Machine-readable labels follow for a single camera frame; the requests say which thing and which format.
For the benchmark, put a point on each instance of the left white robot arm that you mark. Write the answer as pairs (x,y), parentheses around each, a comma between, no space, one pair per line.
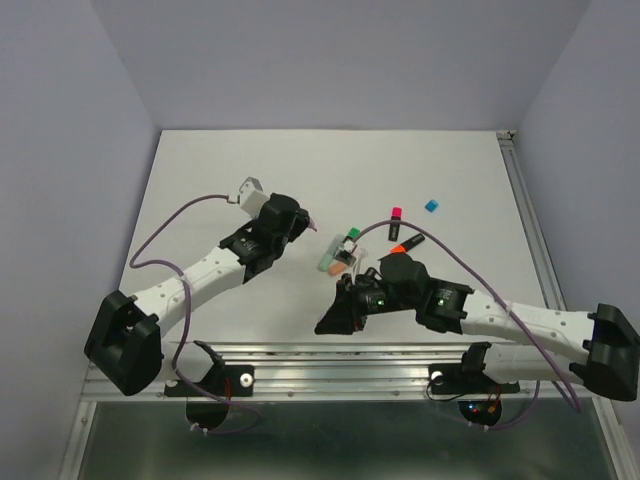
(125,341)

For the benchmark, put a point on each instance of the pastel orange highlighter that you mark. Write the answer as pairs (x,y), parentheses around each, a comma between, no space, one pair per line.
(336,269)

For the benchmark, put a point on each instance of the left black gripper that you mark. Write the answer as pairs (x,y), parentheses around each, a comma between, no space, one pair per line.
(302,221)

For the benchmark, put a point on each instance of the black highlighter pink cap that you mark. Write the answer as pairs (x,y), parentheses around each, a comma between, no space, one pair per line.
(394,226)

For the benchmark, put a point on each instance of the black highlighter orange cap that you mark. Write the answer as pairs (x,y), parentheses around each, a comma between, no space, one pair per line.
(408,244)

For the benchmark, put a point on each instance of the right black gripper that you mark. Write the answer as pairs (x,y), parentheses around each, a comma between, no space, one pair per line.
(346,311)

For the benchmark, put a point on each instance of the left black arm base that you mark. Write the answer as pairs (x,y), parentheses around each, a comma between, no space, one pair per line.
(230,381)

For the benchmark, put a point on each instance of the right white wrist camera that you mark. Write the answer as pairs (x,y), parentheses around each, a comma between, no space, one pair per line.
(349,255)

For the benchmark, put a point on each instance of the blue highlighter cap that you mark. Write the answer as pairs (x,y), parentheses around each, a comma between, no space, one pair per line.
(432,205)

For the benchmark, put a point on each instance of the aluminium frame rail front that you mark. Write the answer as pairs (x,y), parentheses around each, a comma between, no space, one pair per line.
(331,371)

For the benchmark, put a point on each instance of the aluminium rail right side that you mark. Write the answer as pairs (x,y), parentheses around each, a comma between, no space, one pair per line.
(545,272)

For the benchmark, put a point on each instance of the pastel green highlighter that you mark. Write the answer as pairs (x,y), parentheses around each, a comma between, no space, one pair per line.
(328,256)

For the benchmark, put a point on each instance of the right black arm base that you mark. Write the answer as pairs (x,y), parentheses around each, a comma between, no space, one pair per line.
(448,379)

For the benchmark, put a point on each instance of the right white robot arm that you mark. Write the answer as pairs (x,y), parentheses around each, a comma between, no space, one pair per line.
(598,350)

